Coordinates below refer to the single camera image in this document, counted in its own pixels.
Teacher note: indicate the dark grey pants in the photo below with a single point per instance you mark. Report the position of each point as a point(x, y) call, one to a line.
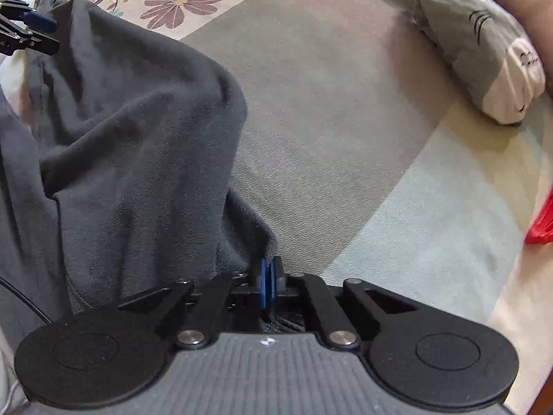
point(129, 138)

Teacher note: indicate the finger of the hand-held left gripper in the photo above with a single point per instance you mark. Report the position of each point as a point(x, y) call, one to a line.
point(43, 45)
point(41, 21)

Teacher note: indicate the red folding fan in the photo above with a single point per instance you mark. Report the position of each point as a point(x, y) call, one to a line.
point(542, 224)

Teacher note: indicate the bed with checked sheet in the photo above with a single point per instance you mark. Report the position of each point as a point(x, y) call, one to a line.
point(345, 138)

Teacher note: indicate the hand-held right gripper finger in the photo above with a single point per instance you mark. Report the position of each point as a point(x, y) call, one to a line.
point(262, 285)
point(272, 287)

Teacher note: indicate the folded grey printed cloth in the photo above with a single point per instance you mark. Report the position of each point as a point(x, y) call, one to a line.
point(466, 43)

